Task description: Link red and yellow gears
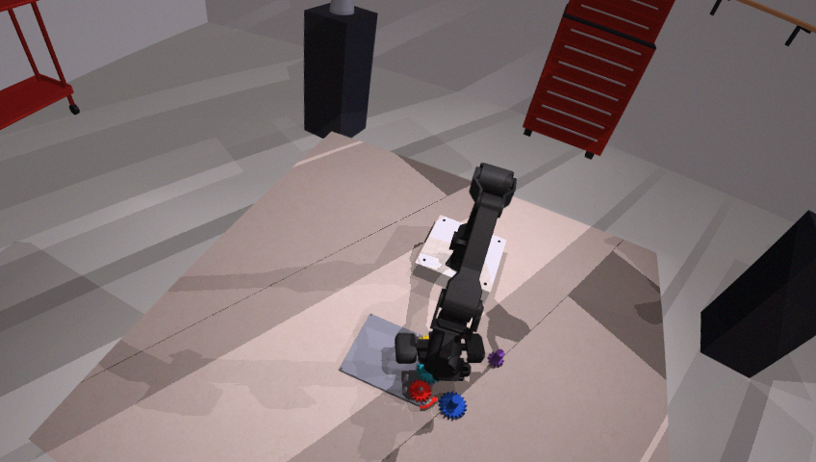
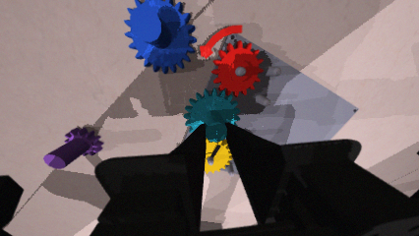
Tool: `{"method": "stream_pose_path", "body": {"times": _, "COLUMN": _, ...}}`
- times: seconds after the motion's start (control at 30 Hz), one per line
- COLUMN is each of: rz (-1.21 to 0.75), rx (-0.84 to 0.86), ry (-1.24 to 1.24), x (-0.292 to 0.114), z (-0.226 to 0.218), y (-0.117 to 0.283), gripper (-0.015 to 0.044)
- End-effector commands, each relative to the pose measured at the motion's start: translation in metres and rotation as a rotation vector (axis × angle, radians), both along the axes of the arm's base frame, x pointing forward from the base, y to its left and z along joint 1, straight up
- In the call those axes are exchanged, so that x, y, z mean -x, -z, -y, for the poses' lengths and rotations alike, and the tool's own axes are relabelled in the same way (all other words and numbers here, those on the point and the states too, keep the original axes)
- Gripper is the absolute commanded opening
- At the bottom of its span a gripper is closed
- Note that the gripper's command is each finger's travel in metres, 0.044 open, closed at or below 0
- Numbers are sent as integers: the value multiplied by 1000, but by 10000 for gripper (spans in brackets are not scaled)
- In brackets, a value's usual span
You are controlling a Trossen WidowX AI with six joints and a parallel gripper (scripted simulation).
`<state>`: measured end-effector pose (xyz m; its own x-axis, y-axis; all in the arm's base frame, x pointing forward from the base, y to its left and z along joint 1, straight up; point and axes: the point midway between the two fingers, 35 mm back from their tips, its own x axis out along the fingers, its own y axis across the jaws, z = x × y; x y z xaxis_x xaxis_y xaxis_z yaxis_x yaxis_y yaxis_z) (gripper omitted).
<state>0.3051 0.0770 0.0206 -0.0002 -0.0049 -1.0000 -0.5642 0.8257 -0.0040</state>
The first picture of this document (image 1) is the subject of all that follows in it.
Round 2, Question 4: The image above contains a blue gear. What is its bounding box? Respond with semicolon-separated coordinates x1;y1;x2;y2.
438;391;467;420

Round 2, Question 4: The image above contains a teal gear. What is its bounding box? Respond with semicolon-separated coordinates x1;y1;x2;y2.
416;364;435;384

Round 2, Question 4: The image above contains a purple gear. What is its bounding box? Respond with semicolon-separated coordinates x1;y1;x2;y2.
488;348;504;367

